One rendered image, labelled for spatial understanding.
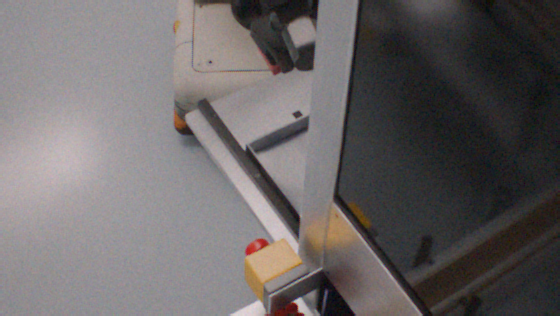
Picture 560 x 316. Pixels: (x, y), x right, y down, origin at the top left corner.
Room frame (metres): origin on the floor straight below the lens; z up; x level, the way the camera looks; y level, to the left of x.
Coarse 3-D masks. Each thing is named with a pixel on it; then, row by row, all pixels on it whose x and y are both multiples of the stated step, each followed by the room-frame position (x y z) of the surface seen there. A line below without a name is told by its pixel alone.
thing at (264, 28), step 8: (256, 24) 1.00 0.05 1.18; (264, 24) 1.00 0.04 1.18; (272, 24) 0.96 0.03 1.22; (256, 32) 0.99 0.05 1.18; (264, 32) 0.99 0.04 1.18; (272, 32) 0.96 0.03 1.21; (280, 32) 0.95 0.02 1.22; (264, 40) 0.97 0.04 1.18; (272, 40) 0.96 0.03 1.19; (280, 40) 0.95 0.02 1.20; (272, 48) 0.96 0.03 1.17; (280, 48) 0.95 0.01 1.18; (272, 56) 0.95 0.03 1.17; (280, 56) 0.95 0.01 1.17; (288, 56) 0.95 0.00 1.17; (280, 64) 0.93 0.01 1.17; (288, 64) 0.93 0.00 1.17
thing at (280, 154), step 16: (288, 128) 1.02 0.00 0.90; (304, 128) 1.03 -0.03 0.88; (256, 144) 0.98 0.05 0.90; (272, 144) 0.99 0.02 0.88; (288, 144) 1.00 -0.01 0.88; (304, 144) 1.00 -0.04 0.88; (256, 160) 0.94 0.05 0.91; (272, 160) 0.96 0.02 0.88; (288, 160) 0.96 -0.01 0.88; (304, 160) 0.96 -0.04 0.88; (272, 176) 0.90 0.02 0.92; (288, 176) 0.93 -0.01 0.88; (288, 192) 0.89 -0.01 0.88; (288, 208) 0.85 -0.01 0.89
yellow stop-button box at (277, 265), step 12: (264, 252) 0.68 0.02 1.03; (276, 252) 0.68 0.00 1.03; (288, 252) 0.68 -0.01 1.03; (252, 264) 0.66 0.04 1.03; (264, 264) 0.66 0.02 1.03; (276, 264) 0.66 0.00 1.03; (288, 264) 0.66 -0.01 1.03; (300, 264) 0.66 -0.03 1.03; (252, 276) 0.65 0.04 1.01; (264, 276) 0.64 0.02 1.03; (276, 276) 0.64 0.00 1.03; (288, 276) 0.64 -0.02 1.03; (300, 276) 0.64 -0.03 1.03; (252, 288) 0.65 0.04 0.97; (264, 288) 0.62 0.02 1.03; (276, 288) 0.62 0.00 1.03; (264, 300) 0.62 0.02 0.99
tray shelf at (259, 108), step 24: (288, 72) 1.17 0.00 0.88; (312, 72) 1.17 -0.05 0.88; (240, 96) 1.10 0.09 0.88; (264, 96) 1.11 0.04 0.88; (288, 96) 1.11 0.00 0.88; (192, 120) 1.04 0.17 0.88; (240, 120) 1.05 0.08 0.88; (264, 120) 1.05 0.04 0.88; (288, 120) 1.05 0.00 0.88; (216, 144) 0.99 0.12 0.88; (240, 144) 0.99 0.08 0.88; (240, 168) 0.94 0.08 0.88; (240, 192) 0.89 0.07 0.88; (264, 216) 0.84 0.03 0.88; (288, 240) 0.80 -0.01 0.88
